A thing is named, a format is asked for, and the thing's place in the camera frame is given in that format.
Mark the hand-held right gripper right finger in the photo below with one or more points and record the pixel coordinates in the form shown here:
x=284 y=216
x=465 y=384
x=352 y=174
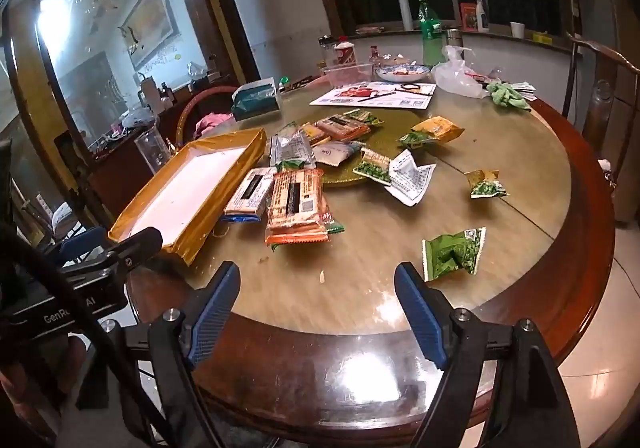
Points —
x=422 y=323

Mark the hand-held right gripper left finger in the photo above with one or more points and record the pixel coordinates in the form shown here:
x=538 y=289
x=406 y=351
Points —
x=215 y=318

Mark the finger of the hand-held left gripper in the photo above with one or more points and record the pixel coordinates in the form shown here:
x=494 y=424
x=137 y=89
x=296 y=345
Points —
x=82 y=242
x=135 y=252

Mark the golden tray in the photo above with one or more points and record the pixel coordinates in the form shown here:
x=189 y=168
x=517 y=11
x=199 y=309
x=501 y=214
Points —
x=200 y=178

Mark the pale cracker packet blue end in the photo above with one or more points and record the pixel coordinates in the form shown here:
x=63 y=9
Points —
x=250 y=190

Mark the small green snack packet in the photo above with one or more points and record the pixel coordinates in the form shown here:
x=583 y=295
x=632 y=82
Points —
x=335 y=225

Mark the orange cracker packet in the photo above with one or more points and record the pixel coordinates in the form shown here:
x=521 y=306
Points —
x=345 y=127
x=295 y=198

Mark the white printed snack packet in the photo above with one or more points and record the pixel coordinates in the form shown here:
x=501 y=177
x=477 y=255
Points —
x=412 y=178

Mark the yellow green pea packet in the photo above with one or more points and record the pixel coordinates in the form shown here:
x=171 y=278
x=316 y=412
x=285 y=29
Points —
x=487 y=188

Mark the green pea packet pale top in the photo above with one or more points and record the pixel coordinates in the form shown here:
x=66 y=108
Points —
x=372 y=167

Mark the clear rice cracker packet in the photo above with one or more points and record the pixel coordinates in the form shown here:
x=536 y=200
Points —
x=290 y=143

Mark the white silver snack packet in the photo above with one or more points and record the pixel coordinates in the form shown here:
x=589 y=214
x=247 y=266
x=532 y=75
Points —
x=335 y=152

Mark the orange yellow snack packet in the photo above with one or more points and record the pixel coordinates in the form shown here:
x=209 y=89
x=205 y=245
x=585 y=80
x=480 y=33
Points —
x=442 y=127

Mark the dark wooden cabinet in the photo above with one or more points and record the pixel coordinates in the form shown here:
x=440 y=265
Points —
x=120 y=168

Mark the clear plastic cup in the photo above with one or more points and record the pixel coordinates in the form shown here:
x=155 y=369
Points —
x=151 y=151

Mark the pink cloth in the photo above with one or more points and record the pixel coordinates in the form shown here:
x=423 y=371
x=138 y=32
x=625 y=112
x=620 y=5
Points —
x=212 y=123

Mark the rattan chair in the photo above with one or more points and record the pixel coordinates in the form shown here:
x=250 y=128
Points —
x=186 y=109

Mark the teal tissue pack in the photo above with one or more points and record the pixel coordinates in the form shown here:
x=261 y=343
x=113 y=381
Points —
x=255 y=101

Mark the printed flyer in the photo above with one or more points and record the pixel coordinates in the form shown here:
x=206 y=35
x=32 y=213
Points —
x=400 y=101

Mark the black pen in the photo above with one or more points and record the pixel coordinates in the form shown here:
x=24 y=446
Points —
x=377 y=97

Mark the green cloth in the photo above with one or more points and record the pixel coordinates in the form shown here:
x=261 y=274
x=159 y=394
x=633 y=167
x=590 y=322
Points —
x=505 y=96

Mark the clear plastic bag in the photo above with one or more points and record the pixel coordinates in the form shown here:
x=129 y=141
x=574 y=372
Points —
x=457 y=76

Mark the patterned bowl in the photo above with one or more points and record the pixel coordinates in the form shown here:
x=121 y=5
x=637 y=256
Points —
x=400 y=74

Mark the clear plastic container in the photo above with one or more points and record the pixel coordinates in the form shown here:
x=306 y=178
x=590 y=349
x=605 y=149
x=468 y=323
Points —
x=350 y=76

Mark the dark capped bottle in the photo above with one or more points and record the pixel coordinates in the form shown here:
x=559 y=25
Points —
x=326 y=53

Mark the white red liquor bottle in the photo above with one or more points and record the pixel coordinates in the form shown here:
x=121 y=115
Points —
x=345 y=53

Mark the wooden chair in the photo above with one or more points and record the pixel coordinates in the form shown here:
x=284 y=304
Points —
x=600 y=103

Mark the green plastic bottle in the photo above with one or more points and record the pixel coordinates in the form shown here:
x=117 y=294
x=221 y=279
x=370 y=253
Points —
x=431 y=36

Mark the steel thermos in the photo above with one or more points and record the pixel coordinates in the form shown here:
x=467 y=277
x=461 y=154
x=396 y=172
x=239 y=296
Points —
x=453 y=37

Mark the white cup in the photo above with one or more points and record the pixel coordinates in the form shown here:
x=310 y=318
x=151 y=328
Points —
x=517 y=30

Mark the yellow box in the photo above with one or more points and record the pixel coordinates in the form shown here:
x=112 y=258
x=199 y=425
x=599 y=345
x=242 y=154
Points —
x=541 y=38

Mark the red box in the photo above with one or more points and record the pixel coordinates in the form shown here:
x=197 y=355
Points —
x=468 y=17

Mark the white spray bottle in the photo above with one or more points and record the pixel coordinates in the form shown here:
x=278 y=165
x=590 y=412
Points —
x=482 y=18

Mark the white paper roll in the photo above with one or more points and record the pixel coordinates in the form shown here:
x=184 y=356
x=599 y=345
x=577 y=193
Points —
x=405 y=8

